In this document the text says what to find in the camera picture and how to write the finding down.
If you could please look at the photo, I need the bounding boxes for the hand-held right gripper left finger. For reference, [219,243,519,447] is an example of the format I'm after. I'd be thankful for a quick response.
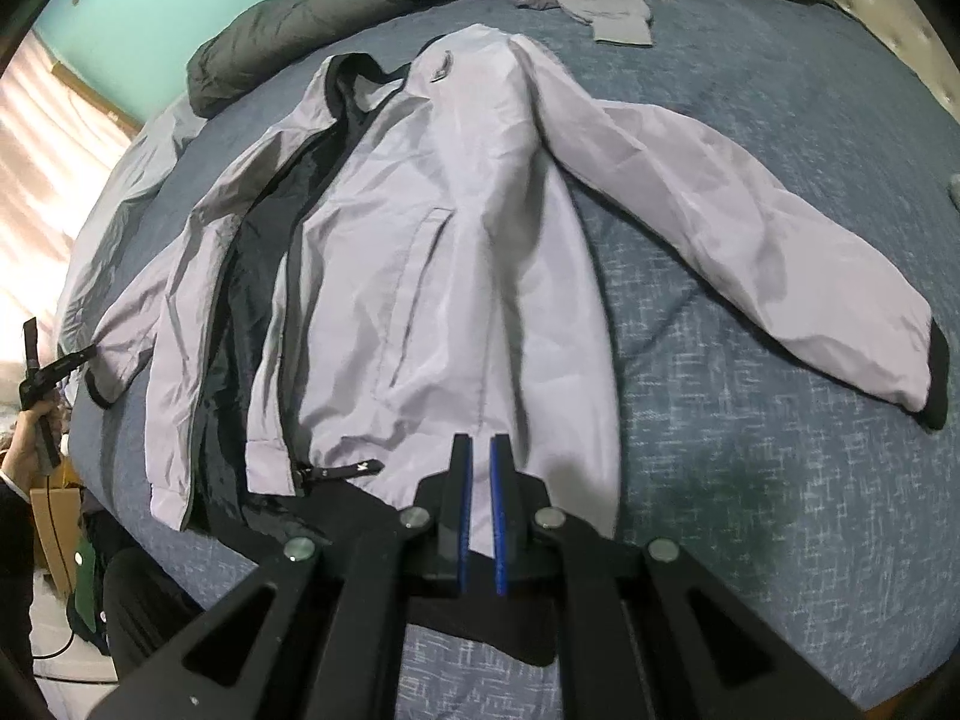
[86,433,475,720]

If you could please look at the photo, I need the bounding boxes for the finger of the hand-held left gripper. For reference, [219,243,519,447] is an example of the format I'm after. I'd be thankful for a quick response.
[46,345,98,385]

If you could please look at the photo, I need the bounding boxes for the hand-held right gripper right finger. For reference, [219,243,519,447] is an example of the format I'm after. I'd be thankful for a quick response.
[489,433,863,720]

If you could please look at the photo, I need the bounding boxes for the light grey jacket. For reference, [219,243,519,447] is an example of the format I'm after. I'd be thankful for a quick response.
[84,22,952,665]

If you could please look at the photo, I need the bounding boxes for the person's left forearm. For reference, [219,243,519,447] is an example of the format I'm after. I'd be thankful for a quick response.
[0,469,38,691]

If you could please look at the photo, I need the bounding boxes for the person's left hand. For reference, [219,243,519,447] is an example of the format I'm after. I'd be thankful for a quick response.
[0,399,58,482]

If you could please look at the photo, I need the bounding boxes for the pink curtain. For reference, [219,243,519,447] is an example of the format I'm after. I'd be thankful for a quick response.
[0,22,143,466]

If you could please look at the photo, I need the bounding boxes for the cardboard box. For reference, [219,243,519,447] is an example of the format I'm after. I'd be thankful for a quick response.
[30,457,83,593]

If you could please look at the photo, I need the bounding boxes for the green bag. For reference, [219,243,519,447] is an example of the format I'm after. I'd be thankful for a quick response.
[66,532,107,653]

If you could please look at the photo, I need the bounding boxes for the blue patterned bed sheet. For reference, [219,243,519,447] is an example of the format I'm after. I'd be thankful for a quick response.
[67,0,960,720]

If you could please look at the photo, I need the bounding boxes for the grey knit pants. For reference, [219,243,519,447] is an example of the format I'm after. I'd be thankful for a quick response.
[514,0,653,46]

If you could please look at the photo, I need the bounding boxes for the cream tufted headboard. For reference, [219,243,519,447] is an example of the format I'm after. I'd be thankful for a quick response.
[832,0,960,136]

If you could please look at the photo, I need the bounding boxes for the wooden window frame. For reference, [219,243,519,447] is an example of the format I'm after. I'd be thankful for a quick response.
[52,64,147,136]

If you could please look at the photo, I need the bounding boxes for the black cable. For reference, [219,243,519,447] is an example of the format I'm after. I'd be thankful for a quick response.
[30,626,77,662]

